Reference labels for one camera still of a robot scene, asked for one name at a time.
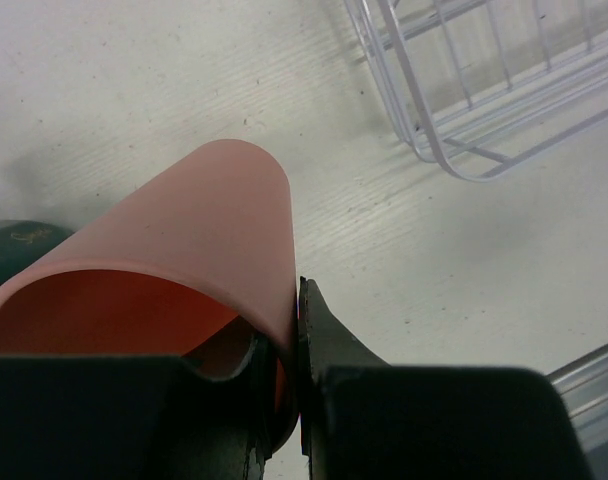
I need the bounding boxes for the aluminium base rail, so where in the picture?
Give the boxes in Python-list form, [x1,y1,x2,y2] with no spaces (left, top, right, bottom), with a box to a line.
[547,343,608,452]

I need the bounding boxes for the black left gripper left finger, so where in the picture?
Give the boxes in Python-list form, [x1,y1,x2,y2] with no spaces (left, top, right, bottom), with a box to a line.
[0,336,275,479]

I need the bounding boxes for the pink plastic cup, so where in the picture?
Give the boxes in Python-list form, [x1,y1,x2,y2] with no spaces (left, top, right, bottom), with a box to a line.
[0,139,298,447]

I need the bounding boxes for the teal mug white inside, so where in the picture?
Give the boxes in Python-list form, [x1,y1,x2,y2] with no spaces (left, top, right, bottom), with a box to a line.
[0,220,73,286]

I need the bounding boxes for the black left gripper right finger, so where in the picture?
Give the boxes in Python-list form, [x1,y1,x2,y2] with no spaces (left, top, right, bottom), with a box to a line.
[298,278,592,479]

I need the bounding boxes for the clear wire dish rack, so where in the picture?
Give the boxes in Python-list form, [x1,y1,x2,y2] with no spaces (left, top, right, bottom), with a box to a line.
[346,1,608,182]

